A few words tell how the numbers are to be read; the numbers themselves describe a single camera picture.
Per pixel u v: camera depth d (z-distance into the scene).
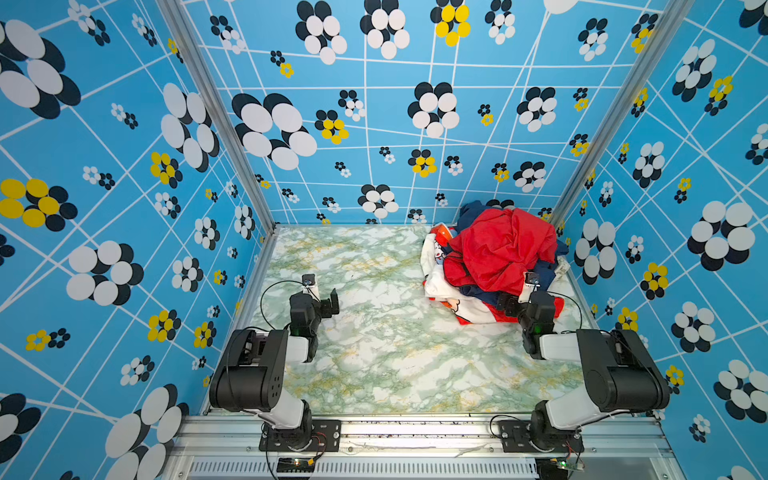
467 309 0.94
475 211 1.08
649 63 0.75
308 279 0.81
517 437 0.72
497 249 0.87
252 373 0.49
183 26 0.71
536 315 0.72
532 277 0.81
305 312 0.71
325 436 0.73
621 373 0.45
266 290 1.02
